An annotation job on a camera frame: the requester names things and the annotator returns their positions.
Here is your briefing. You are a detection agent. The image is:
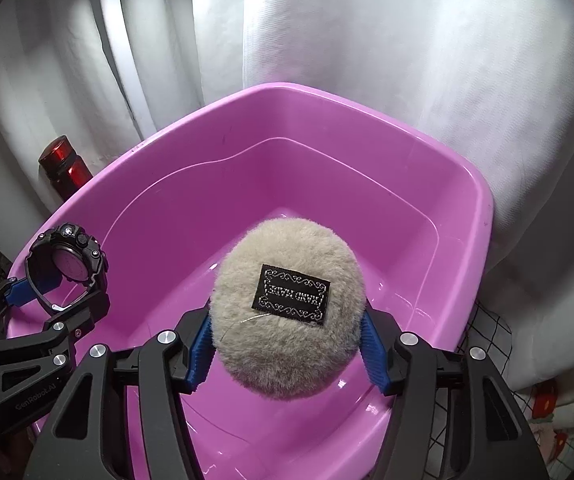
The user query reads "beige plush sloth pouch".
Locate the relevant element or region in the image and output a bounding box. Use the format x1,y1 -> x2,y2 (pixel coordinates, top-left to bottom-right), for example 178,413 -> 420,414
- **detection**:
210,218 -> 366,401

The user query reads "pink fuzzy strawberry headband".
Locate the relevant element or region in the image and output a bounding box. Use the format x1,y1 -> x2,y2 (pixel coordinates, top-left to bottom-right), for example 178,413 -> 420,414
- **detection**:
529,379 -> 569,464

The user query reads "pink plastic tub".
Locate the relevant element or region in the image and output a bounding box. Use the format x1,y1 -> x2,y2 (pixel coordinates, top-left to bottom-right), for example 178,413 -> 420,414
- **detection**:
9,84 -> 493,479

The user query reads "red metal bottle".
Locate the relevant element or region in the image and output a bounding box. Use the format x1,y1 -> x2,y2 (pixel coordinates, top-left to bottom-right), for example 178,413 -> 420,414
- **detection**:
38,136 -> 93,202

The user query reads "black-grid white bedsheet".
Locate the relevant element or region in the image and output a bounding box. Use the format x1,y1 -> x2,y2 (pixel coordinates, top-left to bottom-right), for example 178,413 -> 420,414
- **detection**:
423,304 -> 574,479

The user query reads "white curtain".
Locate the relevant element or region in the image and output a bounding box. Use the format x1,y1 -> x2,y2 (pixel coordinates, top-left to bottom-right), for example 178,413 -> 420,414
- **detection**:
0,0 -> 574,405

